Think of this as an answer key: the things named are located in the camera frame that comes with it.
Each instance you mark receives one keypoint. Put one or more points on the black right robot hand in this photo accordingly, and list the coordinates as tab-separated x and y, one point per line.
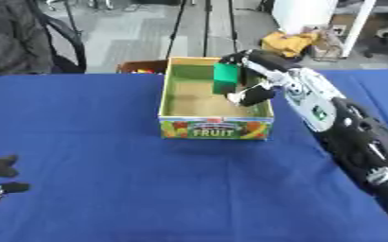
269	60

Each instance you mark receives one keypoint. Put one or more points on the green rectangular block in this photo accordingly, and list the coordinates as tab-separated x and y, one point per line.
226	77

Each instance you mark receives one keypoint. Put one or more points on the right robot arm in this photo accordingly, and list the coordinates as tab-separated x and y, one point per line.
357	135

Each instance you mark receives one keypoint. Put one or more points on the tan cardboard box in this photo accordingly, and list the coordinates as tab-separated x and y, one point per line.
328	42

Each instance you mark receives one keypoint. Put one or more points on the cardboard box with green inside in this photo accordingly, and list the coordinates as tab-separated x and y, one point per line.
203	97

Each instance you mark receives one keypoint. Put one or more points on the brown box of toys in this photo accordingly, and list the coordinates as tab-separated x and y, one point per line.
139	66

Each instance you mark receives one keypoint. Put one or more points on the yellow bag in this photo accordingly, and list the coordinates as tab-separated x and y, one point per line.
288	42

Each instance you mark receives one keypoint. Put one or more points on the white cabinet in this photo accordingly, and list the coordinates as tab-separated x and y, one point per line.
313	15

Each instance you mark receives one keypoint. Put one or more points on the black tripod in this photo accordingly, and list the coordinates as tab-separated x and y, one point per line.
206	25

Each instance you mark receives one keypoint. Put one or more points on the black chair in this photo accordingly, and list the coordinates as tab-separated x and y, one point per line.
70	38

